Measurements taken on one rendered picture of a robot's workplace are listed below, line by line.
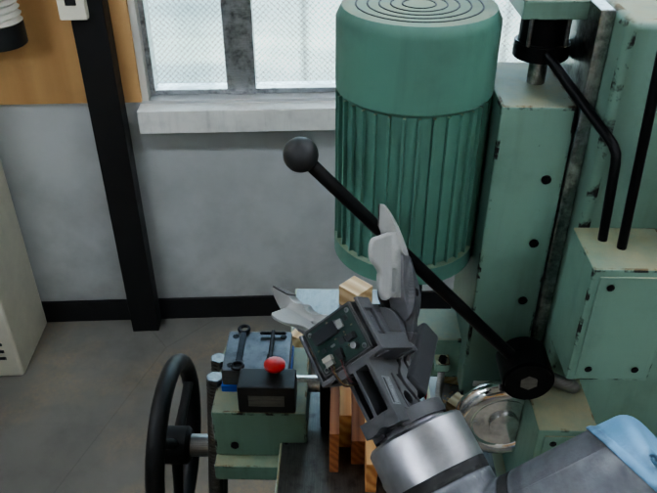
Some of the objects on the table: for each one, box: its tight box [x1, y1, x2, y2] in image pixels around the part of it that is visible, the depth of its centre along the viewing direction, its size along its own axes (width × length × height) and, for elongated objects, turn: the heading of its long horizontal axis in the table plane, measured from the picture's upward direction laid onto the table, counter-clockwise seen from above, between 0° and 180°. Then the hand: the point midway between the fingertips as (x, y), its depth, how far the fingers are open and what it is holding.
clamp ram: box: [296, 375, 330, 427], centre depth 106 cm, size 9×8×9 cm
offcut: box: [339, 276, 372, 305], centre depth 128 cm, size 4×4×4 cm
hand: (328, 246), depth 73 cm, fingers open, 14 cm apart
